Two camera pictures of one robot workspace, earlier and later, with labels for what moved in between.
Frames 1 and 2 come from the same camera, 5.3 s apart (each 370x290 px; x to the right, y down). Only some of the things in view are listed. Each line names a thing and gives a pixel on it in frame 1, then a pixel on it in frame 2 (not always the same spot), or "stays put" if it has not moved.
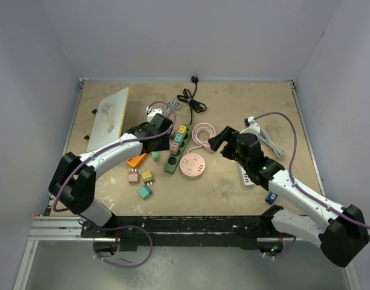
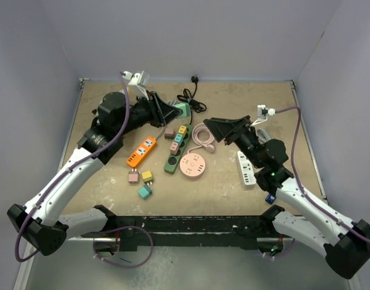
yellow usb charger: x=182 y=129 stays put
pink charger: x=133 y=176 stays put
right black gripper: x=228 y=135 -> x=220 y=127
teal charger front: x=144 y=191 stays put
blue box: x=271 y=197 stays put
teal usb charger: x=178 y=138 stays put
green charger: x=155 y=156 -> x=185 y=108
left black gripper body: x=162 y=144 -> x=149 y=112
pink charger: x=174 y=147 stays put
